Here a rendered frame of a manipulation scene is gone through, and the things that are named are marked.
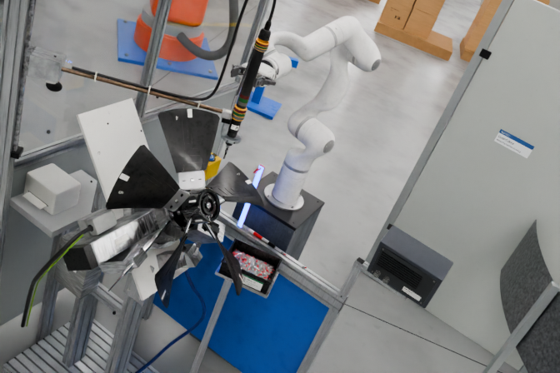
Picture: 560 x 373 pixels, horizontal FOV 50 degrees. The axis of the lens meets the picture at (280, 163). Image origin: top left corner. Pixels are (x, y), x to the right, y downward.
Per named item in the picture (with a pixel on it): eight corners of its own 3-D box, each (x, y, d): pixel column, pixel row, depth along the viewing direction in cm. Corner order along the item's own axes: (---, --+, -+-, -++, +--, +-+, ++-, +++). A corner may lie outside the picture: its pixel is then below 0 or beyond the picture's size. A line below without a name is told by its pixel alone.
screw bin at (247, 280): (216, 273, 242) (221, 261, 238) (230, 250, 256) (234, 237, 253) (266, 295, 240) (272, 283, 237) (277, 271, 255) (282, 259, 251)
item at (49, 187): (15, 196, 234) (18, 174, 228) (49, 183, 247) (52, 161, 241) (45, 220, 228) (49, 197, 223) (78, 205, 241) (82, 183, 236)
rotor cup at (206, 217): (176, 235, 210) (204, 232, 203) (163, 196, 207) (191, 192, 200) (202, 219, 222) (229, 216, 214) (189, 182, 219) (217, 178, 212)
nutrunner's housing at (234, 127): (222, 146, 205) (263, 21, 183) (222, 140, 209) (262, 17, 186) (233, 148, 206) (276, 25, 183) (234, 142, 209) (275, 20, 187)
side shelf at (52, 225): (8, 204, 233) (9, 198, 232) (80, 175, 263) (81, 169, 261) (51, 238, 226) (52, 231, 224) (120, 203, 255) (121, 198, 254)
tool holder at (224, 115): (214, 139, 202) (222, 114, 197) (215, 129, 208) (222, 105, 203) (240, 146, 204) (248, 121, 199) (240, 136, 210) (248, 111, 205)
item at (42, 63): (22, 76, 187) (26, 52, 182) (29, 67, 192) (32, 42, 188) (57, 85, 189) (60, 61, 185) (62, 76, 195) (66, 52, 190)
